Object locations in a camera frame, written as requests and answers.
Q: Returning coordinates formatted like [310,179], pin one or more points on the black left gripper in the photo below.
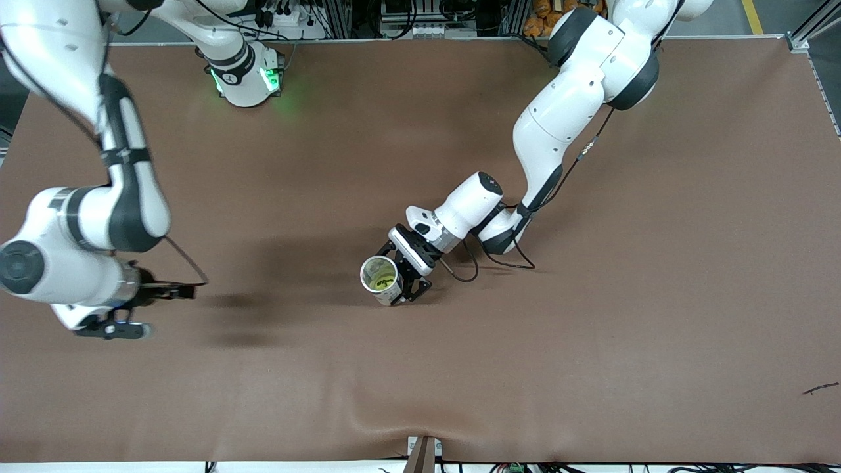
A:
[412,269]

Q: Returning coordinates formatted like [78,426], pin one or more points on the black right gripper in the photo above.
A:
[146,293]

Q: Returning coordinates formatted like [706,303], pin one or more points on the yellow tennis ball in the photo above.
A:
[381,282]

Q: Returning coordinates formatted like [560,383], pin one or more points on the white blue tennis ball can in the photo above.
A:
[392,297]

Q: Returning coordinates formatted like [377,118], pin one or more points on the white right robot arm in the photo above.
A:
[125,197]

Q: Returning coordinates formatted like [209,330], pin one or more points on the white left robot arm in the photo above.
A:
[558,118]

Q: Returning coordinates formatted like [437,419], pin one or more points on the brown table mat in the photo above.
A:
[420,361]

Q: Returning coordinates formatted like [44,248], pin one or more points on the green terminal connector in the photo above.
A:
[516,468]

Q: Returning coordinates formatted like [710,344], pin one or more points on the white socket strip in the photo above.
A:
[440,31]

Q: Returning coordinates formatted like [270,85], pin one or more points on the white power strip with plugs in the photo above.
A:
[295,29]

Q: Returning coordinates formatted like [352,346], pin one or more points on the orange packaged goods pile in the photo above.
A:
[533,27]

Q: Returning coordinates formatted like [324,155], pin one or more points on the table edge clamp bracket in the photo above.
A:
[424,456]

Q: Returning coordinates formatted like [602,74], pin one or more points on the aluminium frame profile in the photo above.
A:
[341,16]
[811,29]
[512,16]

